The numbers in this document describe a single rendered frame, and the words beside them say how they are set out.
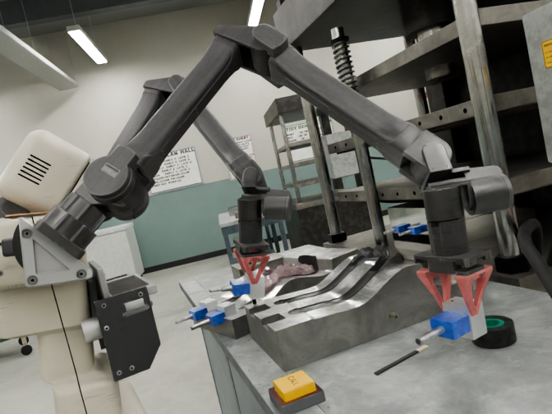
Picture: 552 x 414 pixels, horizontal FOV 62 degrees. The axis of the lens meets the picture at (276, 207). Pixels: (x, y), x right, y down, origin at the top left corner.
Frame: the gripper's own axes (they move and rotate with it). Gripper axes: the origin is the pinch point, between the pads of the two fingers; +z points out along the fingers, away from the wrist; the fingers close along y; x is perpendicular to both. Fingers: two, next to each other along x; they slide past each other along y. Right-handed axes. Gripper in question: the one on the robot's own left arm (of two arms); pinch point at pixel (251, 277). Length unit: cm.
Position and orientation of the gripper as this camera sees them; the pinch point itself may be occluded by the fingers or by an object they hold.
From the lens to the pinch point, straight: 113.9
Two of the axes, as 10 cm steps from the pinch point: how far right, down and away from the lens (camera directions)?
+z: 0.2, 9.9, 1.6
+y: -3.2, -1.5, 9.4
